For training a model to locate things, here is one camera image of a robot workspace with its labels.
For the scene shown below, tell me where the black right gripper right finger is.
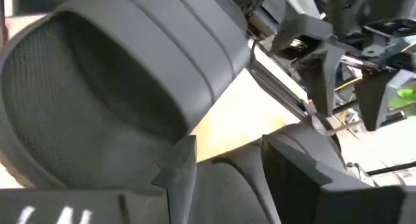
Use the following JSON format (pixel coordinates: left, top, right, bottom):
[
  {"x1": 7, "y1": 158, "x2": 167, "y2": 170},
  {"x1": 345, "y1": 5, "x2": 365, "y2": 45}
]
[{"x1": 261, "y1": 134, "x2": 406, "y2": 224}]

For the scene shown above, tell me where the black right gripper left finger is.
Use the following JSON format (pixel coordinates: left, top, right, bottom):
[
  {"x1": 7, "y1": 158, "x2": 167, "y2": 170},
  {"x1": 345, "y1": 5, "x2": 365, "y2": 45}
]
[{"x1": 151, "y1": 134, "x2": 198, "y2": 224}]

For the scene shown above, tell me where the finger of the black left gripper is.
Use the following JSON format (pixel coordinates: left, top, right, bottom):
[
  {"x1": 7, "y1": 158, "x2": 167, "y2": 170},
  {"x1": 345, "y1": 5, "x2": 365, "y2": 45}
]
[
  {"x1": 354, "y1": 68, "x2": 416, "y2": 132},
  {"x1": 271, "y1": 14, "x2": 346, "y2": 118}
]

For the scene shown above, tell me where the wooden shelf black metal frame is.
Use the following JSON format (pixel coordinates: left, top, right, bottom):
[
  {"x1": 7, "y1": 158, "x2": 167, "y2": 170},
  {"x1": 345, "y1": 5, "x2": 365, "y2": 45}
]
[{"x1": 190, "y1": 38, "x2": 309, "y2": 163}]

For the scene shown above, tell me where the black rubber slide sandal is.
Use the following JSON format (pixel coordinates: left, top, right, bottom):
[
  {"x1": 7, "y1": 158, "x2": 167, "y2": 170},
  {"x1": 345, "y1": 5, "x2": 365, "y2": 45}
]
[{"x1": 0, "y1": 0, "x2": 251, "y2": 190}]

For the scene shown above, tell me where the green plant in black pot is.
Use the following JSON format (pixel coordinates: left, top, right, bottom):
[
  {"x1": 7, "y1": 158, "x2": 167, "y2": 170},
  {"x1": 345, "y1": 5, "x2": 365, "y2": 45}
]
[{"x1": 388, "y1": 87, "x2": 416, "y2": 118}]

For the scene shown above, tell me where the yellow cable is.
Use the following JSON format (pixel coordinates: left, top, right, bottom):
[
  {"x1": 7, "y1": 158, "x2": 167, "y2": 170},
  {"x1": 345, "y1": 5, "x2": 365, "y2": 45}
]
[{"x1": 333, "y1": 76, "x2": 364, "y2": 127}]

